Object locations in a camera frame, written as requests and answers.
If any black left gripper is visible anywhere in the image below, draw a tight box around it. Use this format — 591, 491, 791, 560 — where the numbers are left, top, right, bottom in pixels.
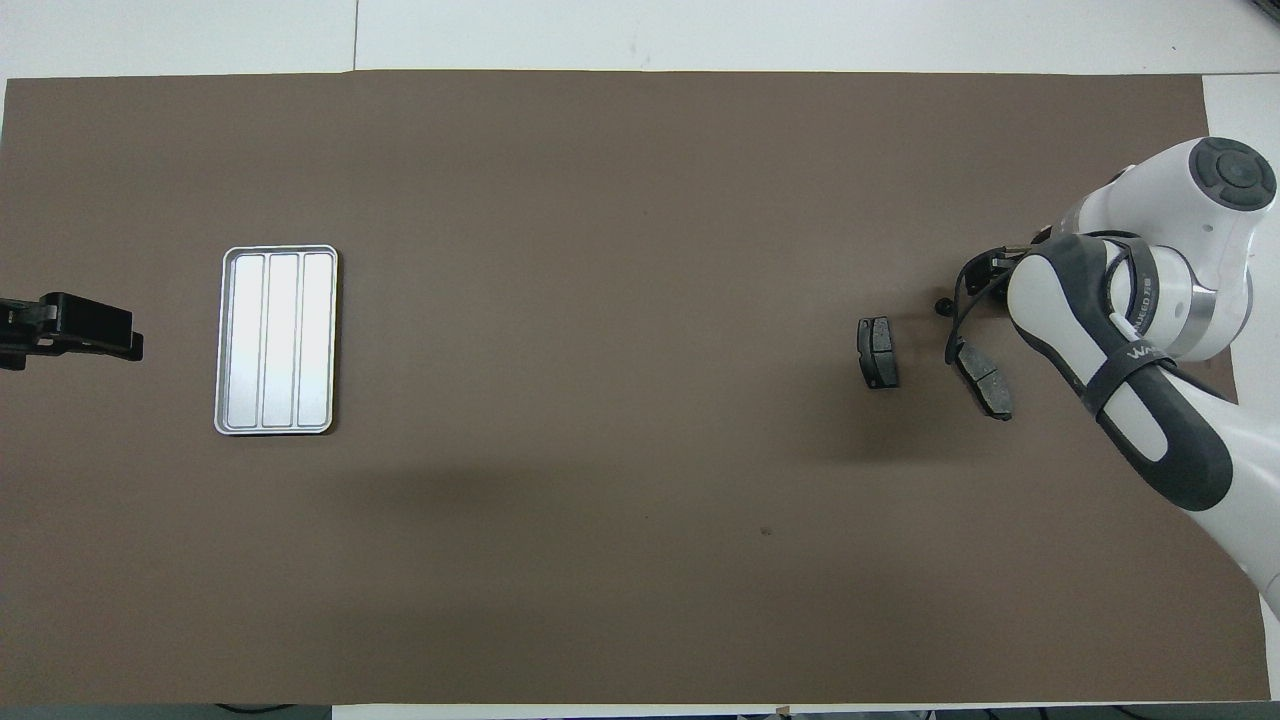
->
0, 292, 144, 371

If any long dark brake pad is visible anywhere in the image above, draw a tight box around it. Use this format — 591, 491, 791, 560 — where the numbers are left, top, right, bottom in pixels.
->
950, 338, 1015, 423

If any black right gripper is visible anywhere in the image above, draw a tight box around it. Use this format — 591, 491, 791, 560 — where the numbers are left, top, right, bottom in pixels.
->
963, 247, 1031, 296

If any brown table mat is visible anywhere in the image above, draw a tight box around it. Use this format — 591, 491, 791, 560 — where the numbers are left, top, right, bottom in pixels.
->
0, 70, 1271, 706

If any short dark brake pad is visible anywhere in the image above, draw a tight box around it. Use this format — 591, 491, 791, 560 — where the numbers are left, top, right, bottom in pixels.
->
856, 316, 899, 391

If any silver metal tray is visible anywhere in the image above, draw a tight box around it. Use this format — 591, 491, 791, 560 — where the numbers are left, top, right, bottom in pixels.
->
213, 244, 340, 437

